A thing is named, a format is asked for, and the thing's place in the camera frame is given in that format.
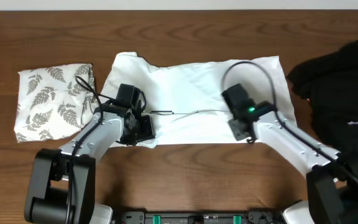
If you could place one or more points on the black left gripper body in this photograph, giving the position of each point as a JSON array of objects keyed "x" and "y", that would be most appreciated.
[{"x": 141, "y": 130}]

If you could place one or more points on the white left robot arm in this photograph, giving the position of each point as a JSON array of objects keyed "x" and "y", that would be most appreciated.
[{"x": 63, "y": 181}]

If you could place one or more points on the black garment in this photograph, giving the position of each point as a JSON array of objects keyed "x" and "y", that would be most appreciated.
[{"x": 330, "y": 85}]

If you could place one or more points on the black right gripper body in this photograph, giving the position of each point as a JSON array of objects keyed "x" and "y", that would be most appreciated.
[{"x": 237, "y": 130}]

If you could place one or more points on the white printed t-shirt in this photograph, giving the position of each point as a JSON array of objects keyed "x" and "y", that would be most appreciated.
[{"x": 185, "y": 101}]

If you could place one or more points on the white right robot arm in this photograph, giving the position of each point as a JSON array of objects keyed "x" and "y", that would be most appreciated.
[{"x": 331, "y": 179}]

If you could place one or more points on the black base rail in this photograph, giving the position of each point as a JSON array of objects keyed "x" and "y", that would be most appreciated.
[{"x": 242, "y": 217}]

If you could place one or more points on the fern-print fabric bag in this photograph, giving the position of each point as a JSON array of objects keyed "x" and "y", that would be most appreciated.
[{"x": 51, "y": 104}]

